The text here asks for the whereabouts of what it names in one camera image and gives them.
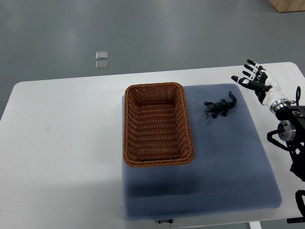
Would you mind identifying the wooden box corner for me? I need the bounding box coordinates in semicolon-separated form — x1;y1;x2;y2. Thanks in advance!
269;0;305;13

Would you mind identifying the lower floor metal plate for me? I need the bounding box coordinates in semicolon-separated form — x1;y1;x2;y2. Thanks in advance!
96;60;109;70

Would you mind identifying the upper floor metal plate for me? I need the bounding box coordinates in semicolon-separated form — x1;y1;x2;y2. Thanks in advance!
96;51;108;60

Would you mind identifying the floor metal plate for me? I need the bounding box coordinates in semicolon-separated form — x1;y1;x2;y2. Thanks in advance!
96;60;109;70
96;51;108;60

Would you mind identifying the blue grey foam mat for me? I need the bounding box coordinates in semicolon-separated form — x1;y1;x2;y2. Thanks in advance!
122;84;282;220

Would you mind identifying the dark toy crocodile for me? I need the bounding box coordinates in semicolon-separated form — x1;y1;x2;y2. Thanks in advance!
204;91;237;118

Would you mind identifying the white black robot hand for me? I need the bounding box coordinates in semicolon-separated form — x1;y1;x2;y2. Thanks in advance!
231;59;290;109

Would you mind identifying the brown wicker basket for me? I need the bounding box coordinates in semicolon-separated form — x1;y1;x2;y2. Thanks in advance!
122;82;194;167

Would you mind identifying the black robot hand cable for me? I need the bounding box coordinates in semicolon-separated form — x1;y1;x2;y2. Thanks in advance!
289;86;301;105

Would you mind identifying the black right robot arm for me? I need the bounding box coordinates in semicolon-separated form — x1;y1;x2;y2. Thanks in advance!
267;103;305;182

